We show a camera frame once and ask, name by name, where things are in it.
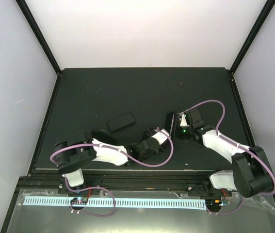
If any black smartphone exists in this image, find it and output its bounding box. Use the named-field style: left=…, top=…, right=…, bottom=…
left=164, top=112, right=175, bottom=135
left=91, top=129, right=119, bottom=146

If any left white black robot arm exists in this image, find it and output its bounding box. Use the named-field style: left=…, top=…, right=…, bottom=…
left=50, top=129, right=174, bottom=194

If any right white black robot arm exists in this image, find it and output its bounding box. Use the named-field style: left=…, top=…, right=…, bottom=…
left=174, top=108, right=275, bottom=198

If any black table mat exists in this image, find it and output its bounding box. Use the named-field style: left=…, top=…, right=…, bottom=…
left=31, top=67, right=255, bottom=173

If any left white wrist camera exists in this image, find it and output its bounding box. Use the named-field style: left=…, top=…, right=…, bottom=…
left=151, top=128, right=170, bottom=145

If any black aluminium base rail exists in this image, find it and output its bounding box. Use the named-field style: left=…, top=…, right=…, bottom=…
left=16, top=170, right=234, bottom=198

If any right black frame post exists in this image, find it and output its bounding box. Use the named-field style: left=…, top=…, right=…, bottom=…
left=229, top=0, right=275, bottom=73

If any black frame post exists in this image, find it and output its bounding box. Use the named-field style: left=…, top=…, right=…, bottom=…
left=15, top=0, right=62, bottom=77
left=229, top=0, right=275, bottom=73

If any light blue slotted cable duct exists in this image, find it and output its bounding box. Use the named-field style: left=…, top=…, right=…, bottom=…
left=23, top=196, right=207, bottom=210

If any left black frame post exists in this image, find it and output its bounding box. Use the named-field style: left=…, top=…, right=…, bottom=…
left=15, top=0, right=62, bottom=77

